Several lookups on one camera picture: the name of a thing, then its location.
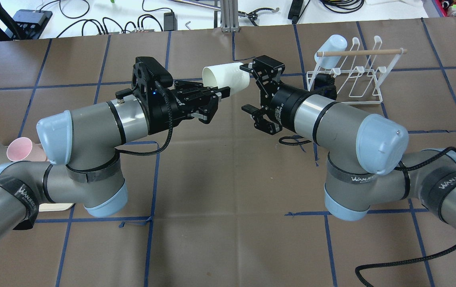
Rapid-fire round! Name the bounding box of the cream plastic tray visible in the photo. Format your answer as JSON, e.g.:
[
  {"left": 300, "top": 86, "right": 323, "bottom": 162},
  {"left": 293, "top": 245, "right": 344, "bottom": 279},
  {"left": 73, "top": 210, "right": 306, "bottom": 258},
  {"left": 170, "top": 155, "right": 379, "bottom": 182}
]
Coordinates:
[{"left": 0, "top": 163, "right": 75, "bottom": 212}]

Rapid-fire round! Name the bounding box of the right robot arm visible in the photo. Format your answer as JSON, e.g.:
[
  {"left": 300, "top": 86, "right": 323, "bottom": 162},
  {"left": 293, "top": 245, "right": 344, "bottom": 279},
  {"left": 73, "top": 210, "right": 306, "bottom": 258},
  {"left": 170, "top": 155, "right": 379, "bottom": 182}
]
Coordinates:
[{"left": 240, "top": 55, "right": 456, "bottom": 229}]

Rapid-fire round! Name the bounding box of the pink plastic cup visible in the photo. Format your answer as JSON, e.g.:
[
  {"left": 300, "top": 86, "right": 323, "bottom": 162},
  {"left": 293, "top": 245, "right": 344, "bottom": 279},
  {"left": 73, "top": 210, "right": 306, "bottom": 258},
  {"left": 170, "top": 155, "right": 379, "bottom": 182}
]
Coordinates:
[{"left": 6, "top": 138, "right": 47, "bottom": 162}]

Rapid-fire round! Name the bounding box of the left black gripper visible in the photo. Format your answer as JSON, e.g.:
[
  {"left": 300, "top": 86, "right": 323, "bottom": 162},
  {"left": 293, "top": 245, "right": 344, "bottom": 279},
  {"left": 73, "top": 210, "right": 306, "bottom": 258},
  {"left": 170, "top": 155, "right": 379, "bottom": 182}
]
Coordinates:
[{"left": 143, "top": 80, "right": 231, "bottom": 135}]

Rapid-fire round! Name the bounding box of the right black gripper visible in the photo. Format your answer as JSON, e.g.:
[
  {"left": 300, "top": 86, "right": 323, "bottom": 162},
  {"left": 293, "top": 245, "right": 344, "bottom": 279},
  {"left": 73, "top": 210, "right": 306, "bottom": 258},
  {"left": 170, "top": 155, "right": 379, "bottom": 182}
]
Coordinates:
[{"left": 239, "top": 56, "right": 304, "bottom": 135}]

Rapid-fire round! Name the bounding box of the white wire cup rack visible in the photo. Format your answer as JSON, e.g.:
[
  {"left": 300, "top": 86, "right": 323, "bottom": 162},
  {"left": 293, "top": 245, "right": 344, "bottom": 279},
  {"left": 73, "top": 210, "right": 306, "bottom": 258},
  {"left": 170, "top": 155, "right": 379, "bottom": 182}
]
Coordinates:
[{"left": 306, "top": 35, "right": 408, "bottom": 105}]

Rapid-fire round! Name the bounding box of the black power adapter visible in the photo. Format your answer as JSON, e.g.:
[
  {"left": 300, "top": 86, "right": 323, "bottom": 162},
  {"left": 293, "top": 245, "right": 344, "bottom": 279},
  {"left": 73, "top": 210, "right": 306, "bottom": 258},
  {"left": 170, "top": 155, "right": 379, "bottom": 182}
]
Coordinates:
[{"left": 163, "top": 12, "right": 178, "bottom": 31}]

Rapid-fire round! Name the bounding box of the aluminium frame post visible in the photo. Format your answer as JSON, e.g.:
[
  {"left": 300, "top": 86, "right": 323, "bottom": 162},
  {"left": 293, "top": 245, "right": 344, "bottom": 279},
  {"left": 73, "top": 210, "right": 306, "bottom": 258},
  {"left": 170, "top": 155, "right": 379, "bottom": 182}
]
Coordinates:
[{"left": 220, "top": 0, "right": 239, "bottom": 33}]

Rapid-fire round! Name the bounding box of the light blue plastic cup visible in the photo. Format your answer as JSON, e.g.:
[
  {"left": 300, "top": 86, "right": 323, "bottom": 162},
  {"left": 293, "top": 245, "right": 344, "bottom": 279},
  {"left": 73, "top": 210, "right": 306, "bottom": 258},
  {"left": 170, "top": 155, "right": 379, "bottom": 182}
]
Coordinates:
[{"left": 315, "top": 34, "right": 347, "bottom": 69}]

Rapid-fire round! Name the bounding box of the cream white plastic cup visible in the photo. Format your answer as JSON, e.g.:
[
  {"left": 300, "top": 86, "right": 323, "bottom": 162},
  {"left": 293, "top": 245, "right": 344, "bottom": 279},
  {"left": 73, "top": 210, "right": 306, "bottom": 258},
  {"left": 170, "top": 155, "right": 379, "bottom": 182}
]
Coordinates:
[{"left": 202, "top": 62, "right": 250, "bottom": 96}]

